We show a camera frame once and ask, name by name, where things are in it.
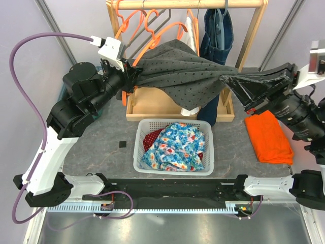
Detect blue denim jeans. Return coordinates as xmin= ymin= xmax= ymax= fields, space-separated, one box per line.
xmin=197 ymin=9 xmax=234 ymax=126

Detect orange folded cloth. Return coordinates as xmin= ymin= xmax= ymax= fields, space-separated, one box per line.
xmin=244 ymin=111 xmax=294 ymax=165

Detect teal plastic bin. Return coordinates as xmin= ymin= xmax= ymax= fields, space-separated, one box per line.
xmin=57 ymin=85 xmax=103 ymax=120

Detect wooden clothes rack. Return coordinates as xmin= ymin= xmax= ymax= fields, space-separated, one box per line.
xmin=106 ymin=1 xmax=268 ymax=121

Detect small black square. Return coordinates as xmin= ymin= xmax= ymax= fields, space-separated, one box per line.
xmin=119 ymin=141 xmax=127 ymax=148

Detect white plastic basket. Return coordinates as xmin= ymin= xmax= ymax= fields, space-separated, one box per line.
xmin=133 ymin=118 xmax=214 ymax=176

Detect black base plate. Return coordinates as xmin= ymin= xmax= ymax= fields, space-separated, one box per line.
xmin=82 ymin=177 xmax=244 ymax=210

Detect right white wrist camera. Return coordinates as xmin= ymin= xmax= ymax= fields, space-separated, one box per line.
xmin=294 ymin=40 xmax=324 ymax=89

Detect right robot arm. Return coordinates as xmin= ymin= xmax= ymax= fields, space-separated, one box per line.
xmin=219 ymin=63 xmax=324 ymax=210

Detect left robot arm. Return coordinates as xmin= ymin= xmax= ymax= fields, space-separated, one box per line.
xmin=13 ymin=59 xmax=143 ymax=207

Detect white slotted cable duct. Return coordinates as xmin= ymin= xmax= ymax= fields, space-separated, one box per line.
xmin=47 ymin=202 xmax=252 ymax=215

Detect red polka dot skirt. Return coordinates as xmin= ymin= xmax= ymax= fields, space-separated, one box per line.
xmin=143 ymin=125 xmax=205 ymax=162

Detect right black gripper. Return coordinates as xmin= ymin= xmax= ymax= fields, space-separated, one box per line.
xmin=222 ymin=61 xmax=325 ymax=142

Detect dark grey dotted garment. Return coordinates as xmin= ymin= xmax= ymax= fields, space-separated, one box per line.
xmin=135 ymin=40 xmax=238 ymax=110

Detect blue-grey hanger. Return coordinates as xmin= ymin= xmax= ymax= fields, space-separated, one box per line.
xmin=214 ymin=0 xmax=228 ymax=50

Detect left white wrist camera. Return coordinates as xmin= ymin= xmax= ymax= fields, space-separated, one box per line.
xmin=90 ymin=36 xmax=125 ymax=72

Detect orange hanger of white garment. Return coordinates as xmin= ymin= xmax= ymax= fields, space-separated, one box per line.
xmin=176 ymin=9 xmax=200 ymax=56

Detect orange hanger of grey garment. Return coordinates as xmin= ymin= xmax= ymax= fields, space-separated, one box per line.
xmin=121 ymin=9 xmax=188 ymax=106

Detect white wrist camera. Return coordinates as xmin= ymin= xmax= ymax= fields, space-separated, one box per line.
xmin=90 ymin=36 xmax=125 ymax=72
xmin=294 ymin=40 xmax=324 ymax=89

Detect blue floral garment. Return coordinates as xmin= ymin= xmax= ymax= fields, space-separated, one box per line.
xmin=140 ymin=123 xmax=206 ymax=172

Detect white garment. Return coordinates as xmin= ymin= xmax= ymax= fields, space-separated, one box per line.
xmin=180 ymin=17 xmax=200 ymax=116

